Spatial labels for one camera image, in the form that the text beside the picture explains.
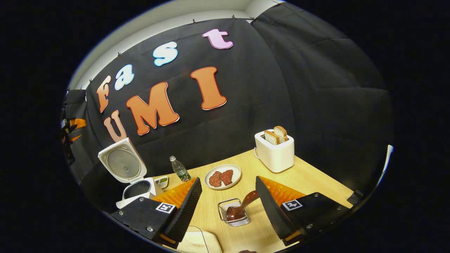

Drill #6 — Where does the wire chopstick holder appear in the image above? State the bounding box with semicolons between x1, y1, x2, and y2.
218;198;251;227

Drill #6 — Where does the clear plastic water bottle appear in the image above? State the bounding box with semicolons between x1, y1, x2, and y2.
169;156;192;182

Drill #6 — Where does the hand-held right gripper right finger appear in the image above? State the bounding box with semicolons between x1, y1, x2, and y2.
255;176;352;246

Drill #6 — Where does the white rice cooker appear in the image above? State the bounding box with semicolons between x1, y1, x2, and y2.
98;137;164;209

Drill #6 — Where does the white toaster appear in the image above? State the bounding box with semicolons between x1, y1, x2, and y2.
254;129;295;173

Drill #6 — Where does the white plate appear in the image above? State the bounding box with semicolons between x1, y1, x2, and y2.
204;164;242;190

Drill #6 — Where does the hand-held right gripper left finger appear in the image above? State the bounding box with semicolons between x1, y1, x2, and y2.
110;177;203;249

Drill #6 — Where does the cream lidded container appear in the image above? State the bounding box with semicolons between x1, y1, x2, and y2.
176;226;223;253

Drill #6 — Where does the black backdrop cloth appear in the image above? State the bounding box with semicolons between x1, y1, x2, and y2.
62;2;392;211

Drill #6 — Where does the dark wooden spoon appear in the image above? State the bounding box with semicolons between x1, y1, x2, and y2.
226;190;259;221

